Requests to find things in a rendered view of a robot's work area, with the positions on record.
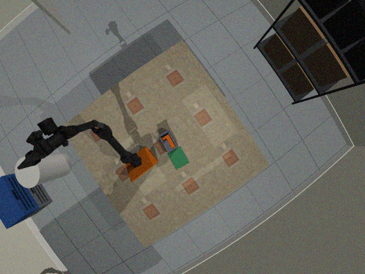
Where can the orange l-shaped part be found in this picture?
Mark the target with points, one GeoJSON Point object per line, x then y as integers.
{"type": "Point", "coordinates": [169, 140]}

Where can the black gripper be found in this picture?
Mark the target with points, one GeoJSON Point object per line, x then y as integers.
{"type": "Point", "coordinates": [39, 152]}

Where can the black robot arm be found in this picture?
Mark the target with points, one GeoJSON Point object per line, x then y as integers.
{"type": "Point", "coordinates": [61, 135]}

